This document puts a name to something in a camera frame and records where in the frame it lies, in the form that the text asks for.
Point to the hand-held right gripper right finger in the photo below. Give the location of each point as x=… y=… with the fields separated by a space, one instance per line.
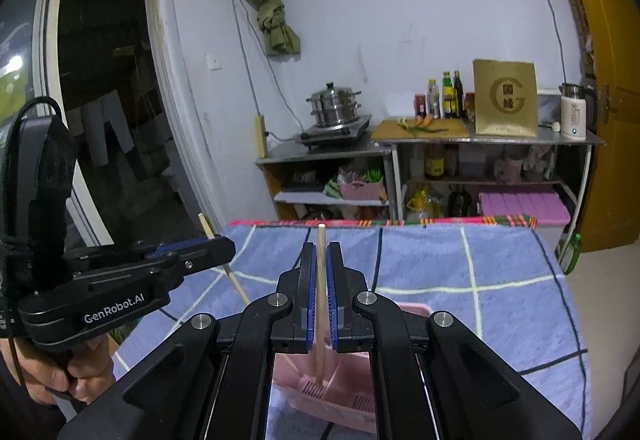
x=334 y=292

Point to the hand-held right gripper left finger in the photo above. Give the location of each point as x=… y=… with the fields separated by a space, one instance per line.
x=310 y=292

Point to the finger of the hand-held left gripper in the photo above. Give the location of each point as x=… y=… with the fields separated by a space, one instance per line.
x=180 y=247
x=210 y=255

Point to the wooden chopstick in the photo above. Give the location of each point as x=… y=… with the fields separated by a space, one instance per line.
x=321 y=240
x=235 y=282

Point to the pink plastic chopstick basket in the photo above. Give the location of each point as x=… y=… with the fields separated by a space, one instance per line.
x=345 y=385

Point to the person's left hand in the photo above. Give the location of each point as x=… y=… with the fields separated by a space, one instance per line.
x=92 y=370

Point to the blue checked blanket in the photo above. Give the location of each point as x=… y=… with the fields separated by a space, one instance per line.
x=425 y=265

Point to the small pink shelf basket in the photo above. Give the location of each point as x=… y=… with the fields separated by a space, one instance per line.
x=362 y=191

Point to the yellow oil bottle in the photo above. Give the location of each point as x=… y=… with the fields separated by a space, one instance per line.
x=425 y=205

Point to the striped woven mat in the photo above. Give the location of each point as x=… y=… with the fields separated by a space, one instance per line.
x=450 y=221

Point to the low steel shelf table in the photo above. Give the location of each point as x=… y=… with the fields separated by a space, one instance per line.
x=320 y=155

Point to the white hanging garment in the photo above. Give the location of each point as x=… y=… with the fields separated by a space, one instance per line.
x=107 y=125

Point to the black induction cooker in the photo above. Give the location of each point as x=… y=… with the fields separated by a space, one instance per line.
x=340 y=135

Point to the yellow label bottle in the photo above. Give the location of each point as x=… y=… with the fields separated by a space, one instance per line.
x=434 y=162

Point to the green onion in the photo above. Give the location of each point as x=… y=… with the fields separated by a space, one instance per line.
x=420 y=129

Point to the steel steamer pot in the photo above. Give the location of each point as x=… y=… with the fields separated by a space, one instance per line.
x=334 y=107

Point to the orange carrot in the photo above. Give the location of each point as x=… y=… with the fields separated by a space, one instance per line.
x=426 y=121

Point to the wooden cutting board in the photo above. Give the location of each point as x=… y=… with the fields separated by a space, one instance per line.
x=445 y=130

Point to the red lid sauce jar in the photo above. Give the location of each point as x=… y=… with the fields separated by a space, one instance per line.
x=420 y=106

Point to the pink storage box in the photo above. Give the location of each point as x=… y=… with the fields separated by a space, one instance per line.
x=525 y=210

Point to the clear seasoning bottle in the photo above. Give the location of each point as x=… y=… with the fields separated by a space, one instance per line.
x=433 y=100

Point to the red chili jar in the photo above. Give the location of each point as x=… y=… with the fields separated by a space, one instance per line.
x=469 y=107

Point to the dark soy sauce bottle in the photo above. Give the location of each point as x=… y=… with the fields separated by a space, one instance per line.
x=458 y=95

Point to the green glass bottle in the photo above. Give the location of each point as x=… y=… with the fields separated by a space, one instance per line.
x=573 y=252

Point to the glass sliding door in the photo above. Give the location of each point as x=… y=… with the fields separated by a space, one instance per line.
x=45 y=45

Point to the gold gift box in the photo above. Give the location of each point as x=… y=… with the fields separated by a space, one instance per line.
x=505 y=95

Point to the tall steel shelf table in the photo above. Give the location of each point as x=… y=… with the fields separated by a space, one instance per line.
x=550 y=137

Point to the white box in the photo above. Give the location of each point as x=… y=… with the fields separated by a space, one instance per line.
x=547 y=105

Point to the white electric kettle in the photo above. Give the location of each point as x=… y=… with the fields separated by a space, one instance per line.
x=572 y=115

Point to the yellow wooden door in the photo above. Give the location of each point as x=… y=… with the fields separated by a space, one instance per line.
x=615 y=45

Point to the white wall switch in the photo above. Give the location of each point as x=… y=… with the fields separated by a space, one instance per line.
x=215 y=62

